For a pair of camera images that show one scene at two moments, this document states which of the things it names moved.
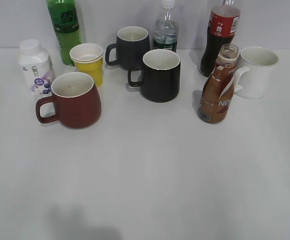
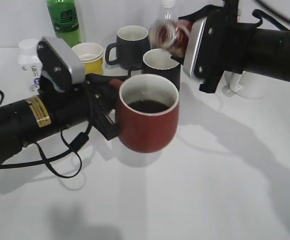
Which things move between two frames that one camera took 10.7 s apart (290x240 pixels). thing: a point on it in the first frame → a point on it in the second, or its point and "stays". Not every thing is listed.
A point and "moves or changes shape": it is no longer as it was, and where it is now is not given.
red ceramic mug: (77, 100) moves or changes shape
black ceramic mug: (160, 76) stays
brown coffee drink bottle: (217, 93) → (172, 36)
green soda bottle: (64, 16) stays
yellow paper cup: (88, 58) stays
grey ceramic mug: (131, 43) stays
